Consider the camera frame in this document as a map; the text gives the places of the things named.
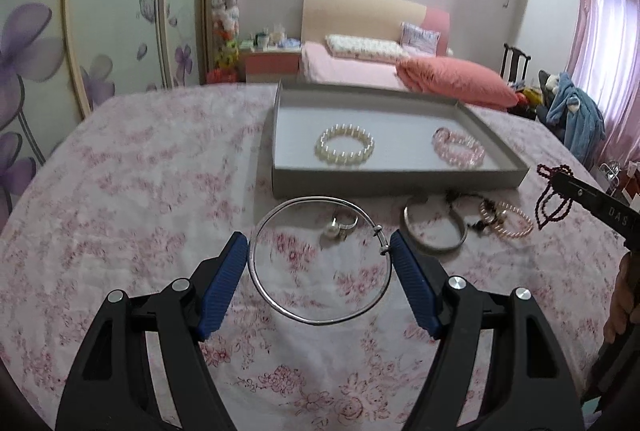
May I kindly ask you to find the pink crystal bracelet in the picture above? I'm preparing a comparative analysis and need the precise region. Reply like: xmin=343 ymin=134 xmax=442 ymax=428
xmin=432 ymin=126 xmax=486 ymax=170

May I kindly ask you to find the wide silver cuff bangle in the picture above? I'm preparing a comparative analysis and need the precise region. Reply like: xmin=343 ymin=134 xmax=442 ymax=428
xmin=403 ymin=195 xmax=470 ymax=255

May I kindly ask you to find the pink pearl bracelet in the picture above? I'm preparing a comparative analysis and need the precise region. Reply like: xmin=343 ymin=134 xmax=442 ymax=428
xmin=478 ymin=200 xmax=535 ymax=240

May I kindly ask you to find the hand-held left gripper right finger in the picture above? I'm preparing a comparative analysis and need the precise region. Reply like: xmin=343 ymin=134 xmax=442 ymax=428
xmin=389 ymin=231 xmax=586 ymax=431

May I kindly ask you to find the patterned small pillow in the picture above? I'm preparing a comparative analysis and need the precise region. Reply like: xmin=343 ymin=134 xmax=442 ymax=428
xmin=400 ymin=22 xmax=442 ymax=57

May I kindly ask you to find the grey cardboard tray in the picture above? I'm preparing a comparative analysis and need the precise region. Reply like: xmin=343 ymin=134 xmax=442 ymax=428
xmin=271 ymin=80 xmax=530 ymax=201

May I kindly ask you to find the white standing air conditioner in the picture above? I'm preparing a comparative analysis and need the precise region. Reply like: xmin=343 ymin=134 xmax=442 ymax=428
xmin=452 ymin=0 xmax=534 ymax=78

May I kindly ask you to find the floral pink bedsheet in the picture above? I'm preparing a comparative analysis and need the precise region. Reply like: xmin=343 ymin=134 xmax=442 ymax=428
xmin=0 ymin=83 xmax=632 ymax=431

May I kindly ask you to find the blue clothing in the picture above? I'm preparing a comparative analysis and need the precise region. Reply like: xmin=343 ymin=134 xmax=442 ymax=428
xmin=545 ymin=72 xmax=606 ymax=163

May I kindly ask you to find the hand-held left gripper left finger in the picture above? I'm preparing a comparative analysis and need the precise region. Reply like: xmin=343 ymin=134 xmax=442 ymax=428
xmin=55 ymin=232 xmax=249 ymax=431

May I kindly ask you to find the pearl ring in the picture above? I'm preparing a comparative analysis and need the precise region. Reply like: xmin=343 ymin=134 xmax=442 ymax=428
xmin=324 ymin=212 xmax=360 ymax=242

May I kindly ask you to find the black cord bracelet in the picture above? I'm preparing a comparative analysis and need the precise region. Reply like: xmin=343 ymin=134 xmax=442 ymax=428
xmin=444 ymin=190 xmax=497 ymax=233

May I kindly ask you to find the nightstand clutter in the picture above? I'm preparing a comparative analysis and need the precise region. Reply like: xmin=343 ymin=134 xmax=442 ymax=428
xmin=239 ymin=28 xmax=302 ymax=52

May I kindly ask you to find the pink and beige nightstand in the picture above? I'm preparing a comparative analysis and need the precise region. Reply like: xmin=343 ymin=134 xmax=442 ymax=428
xmin=243 ymin=49 xmax=303 ymax=84

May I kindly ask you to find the colourful clutter pile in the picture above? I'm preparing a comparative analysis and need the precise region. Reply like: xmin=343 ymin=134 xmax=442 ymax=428
xmin=511 ymin=82 xmax=545 ymax=118

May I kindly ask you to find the white textured pillow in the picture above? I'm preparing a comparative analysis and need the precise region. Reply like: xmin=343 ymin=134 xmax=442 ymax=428
xmin=324 ymin=34 xmax=409 ymax=62

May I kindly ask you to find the white pearl bracelet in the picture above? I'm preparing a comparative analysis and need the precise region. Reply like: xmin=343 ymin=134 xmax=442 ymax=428
xmin=315 ymin=123 xmax=376 ymax=167

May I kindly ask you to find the dark wooden chair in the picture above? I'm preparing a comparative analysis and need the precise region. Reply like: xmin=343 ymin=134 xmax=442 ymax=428
xmin=499 ymin=43 xmax=531 ymax=82

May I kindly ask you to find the plush toy tower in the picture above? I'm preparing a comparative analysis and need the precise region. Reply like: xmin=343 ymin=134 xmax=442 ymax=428
xmin=210 ymin=0 xmax=242 ymax=73

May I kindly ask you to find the floral sliding door wardrobe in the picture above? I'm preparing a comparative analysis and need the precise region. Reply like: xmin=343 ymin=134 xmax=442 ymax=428
xmin=0 ymin=0 xmax=212 ymax=217

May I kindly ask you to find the person's right hand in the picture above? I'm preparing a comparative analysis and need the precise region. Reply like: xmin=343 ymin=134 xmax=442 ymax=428
xmin=602 ymin=255 xmax=638 ymax=348

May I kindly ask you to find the beige and pink headboard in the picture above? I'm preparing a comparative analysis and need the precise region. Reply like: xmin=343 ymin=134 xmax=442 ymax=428
xmin=301 ymin=0 xmax=451 ymax=58

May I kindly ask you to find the pink bed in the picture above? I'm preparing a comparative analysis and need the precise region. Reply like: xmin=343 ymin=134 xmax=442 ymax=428
xmin=298 ymin=42 xmax=416 ymax=90

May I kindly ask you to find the dark red bead necklace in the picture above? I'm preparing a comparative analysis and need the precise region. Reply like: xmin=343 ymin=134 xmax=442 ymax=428
xmin=536 ymin=164 xmax=577 ymax=232

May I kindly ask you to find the thin silver hoop bangle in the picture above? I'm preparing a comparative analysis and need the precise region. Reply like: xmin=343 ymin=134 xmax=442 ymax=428
xmin=248 ymin=196 xmax=394 ymax=325

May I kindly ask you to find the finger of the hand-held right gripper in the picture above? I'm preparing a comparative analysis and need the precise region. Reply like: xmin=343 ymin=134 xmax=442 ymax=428
xmin=550 ymin=174 xmax=640 ymax=238

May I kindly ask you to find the pink curtain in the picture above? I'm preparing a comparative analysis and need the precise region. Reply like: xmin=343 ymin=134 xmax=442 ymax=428
xmin=569 ymin=0 xmax=640 ymax=174

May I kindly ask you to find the folded pink quilt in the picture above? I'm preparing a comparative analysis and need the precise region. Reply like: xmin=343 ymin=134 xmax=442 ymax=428
xmin=395 ymin=56 xmax=520 ymax=108

